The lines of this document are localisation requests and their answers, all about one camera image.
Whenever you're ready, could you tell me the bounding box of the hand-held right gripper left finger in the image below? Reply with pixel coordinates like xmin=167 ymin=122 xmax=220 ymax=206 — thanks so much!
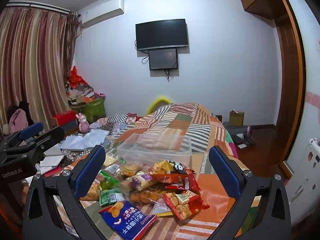
xmin=22 ymin=145 xmax=118 ymax=240

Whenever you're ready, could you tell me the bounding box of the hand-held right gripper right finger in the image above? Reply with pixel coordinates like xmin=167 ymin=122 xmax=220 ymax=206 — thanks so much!
xmin=197 ymin=145 xmax=292 ymax=240

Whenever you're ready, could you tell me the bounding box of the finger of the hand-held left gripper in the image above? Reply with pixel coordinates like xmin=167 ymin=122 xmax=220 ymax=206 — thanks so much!
xmin=5 ymin=126 xmax=65 ymax=161
xmin=0 ymin=122 xmax=43 ymax=151

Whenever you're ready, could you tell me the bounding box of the orange chip packet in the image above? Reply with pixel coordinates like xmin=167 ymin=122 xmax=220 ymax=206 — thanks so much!
xmin=79 ymin=179 xmax=102 ymax=201

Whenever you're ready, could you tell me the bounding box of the green jelly cup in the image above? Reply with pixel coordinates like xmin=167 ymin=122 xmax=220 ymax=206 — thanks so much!
xmin=99 ymin=176 xmax=114 ymax=191

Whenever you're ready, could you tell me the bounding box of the clear packet with green edge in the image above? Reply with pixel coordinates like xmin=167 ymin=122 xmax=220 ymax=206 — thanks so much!
xmin=100 ymin=164 xmax=123 ymax=181

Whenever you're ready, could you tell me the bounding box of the plain red snack packet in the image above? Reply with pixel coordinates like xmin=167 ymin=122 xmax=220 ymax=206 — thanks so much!
xmin=165 ymin=168 xmax=202 ymax=191

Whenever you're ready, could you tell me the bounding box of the green snack packet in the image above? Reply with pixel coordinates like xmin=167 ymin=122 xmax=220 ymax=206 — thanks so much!
xmin=99 ymin=189 xmax=124 ymax=208

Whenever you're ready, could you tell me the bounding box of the clear packet of round crackers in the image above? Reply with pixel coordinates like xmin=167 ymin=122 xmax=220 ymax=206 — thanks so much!
xmin=119 ymin=162 xmax=148 ymax=177

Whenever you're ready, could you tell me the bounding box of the clear plastic container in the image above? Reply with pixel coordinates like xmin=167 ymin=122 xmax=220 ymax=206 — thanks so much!
xmin=117 ymin=133 xmax=192 ymax=167

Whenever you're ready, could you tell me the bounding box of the red fried snack packet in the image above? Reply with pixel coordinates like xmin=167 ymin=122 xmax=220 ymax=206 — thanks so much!
xmin=162 ymin=189 xmax=211 ymax=220

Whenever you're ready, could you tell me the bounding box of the purple label biscuit packet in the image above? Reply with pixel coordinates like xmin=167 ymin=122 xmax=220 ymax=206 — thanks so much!
xmin=125 ymin=172 xmax=162 ymax=191

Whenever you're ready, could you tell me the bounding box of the black and yellow snack packet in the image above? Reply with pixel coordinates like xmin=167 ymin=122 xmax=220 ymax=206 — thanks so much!
xmin=150 ymin=159 xmax=189 ymax=178

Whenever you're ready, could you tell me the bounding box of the blue chip packet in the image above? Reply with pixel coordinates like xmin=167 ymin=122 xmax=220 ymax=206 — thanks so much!
xmin=99 ymin=200 xmax=158 ymax=240

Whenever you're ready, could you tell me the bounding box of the clear bag of orange crackers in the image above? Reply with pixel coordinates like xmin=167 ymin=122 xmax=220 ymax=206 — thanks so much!
xmin=129 ymin=189 xmax=166 ymax=206

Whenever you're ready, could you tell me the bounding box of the pink and black plush toy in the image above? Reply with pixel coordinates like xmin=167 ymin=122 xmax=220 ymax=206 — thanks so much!
xmin=6 ymin=101 xmax=35 ymax=135

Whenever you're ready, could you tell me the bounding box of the white paper booklet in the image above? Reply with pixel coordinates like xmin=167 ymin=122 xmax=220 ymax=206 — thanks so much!
xmin=40 ymin=154 xmax=65 ymax=168

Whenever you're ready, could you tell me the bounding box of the dark grey box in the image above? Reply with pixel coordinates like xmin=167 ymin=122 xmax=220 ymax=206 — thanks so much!
xmin=60 ymin=120 xmax=79 ymax=133

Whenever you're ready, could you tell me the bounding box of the red box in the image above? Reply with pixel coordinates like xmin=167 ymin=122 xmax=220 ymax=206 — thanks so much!
xmin=52 ymin=110 xmax=77 ymax=127

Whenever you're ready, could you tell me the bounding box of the pink plush rabbit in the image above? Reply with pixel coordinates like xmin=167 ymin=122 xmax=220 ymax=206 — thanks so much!
xmin=76 ymin=113 xmax=91 ymax=133

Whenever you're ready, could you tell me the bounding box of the grey cloth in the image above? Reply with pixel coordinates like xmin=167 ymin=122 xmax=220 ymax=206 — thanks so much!
xmin=222 ymin=121 xmax=256 ymax=146

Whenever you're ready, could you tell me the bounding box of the brown cardboard box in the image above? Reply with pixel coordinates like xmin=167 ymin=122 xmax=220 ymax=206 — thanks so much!
xmin=229 ymin=110 xmax=245 ymax=127

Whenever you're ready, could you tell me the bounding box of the green box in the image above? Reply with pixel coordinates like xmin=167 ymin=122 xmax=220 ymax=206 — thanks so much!
xmin=82 ymin=97 xmax=107 ymax=123

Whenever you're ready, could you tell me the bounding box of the printed paper carton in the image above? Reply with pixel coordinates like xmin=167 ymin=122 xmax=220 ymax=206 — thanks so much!
xmin=66 ymin=83 xmax=101 ymax=105

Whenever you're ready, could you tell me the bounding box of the checkered patchwork quilt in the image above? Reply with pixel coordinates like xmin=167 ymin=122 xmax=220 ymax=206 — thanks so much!
xmin=89 ymin=112 xmax=140 ymax=137

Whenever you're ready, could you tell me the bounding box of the striped brown curtain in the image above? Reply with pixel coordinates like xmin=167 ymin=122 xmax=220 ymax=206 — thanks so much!
xmin=0 ymin=5 xmax=78 ymax=135

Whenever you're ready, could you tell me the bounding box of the red plastic bag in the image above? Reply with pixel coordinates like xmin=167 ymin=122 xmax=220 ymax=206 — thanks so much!
xmin=69 ymin=66 xmax=87 ymax=87

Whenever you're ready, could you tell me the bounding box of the red floral cushion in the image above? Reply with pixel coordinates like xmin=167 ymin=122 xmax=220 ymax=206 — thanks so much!
xmin=126 ymin=112 xmax=138 ymax=126

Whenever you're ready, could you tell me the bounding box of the striped patchwork blanket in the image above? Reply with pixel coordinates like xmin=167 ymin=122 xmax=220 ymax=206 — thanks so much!
xmin=57 ymin=102 xmax=252 ymax=240

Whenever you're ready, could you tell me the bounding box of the white snack packet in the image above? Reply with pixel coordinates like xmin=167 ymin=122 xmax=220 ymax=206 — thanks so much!
xmin=151 ymin=200 xmax=176 ymax=217

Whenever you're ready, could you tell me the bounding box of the white wardrobe door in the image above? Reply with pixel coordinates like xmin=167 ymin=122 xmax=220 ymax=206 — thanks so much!
xmin=282 ymin=0 xmax=320 ymax=227

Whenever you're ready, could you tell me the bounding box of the yellow foam tube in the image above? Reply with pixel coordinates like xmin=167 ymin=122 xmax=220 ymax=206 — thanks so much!
xmin=146 ymin=95 xmax=173 ymax=115

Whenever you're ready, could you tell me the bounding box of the brown wooden door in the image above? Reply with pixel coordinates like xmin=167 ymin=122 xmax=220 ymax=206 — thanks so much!
xmin=275 ymin=0 xmax=307 ymax=179

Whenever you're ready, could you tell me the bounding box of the small black monitor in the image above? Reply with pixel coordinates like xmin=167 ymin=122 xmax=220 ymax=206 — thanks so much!
xmin=148 ymin=48 xmax=178 ymax=71

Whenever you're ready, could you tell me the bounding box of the white air conditioner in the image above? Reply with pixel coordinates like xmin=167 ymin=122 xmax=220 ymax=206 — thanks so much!
xmin=79 ymin=0 xmax=125 ymax=28

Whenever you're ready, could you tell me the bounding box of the white wall hook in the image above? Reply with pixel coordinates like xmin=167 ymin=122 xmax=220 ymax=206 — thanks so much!
xmin=309 ymin=137 xmax=320 ymax=155

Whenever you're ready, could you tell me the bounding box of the black hanging cable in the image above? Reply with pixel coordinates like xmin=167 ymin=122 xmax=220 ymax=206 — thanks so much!
xmin=164 ymin=69 xmax=176 ymax=82

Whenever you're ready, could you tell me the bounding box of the black wall television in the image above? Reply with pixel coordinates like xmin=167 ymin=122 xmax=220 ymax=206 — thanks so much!
xmin=135 ymin=19 xmax=189 ymax=51

